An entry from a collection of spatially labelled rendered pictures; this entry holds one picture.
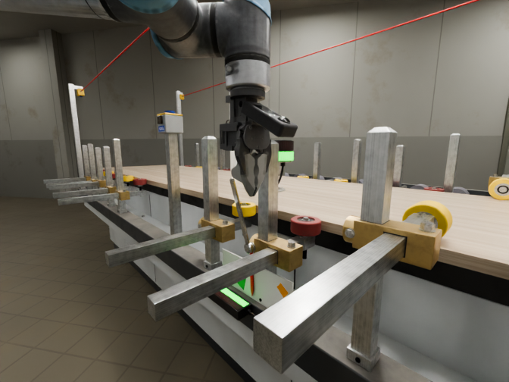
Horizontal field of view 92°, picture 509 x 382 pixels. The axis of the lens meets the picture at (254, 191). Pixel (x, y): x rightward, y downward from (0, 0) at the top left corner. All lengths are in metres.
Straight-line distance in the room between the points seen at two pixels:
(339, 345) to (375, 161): 0.37
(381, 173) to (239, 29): 0.35
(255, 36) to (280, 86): 4.08
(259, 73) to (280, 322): 0.41
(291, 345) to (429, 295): 0.53
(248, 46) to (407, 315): 0.69
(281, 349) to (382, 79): 4.63
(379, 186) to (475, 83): 4.79
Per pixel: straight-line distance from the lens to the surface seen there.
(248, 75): 0.49
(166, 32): 0.49
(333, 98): 4.55
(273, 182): 0.58
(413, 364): 0.75
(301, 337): 0.22
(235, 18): 0.53
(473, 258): 0.60
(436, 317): 0.73
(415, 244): 0.43
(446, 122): 4.97
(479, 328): 0.72
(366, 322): 0.53
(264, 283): 0.65
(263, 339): 0.22
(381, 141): 0.43
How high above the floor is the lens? 1.09
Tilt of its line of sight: 10 degrees down
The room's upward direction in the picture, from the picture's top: straight up
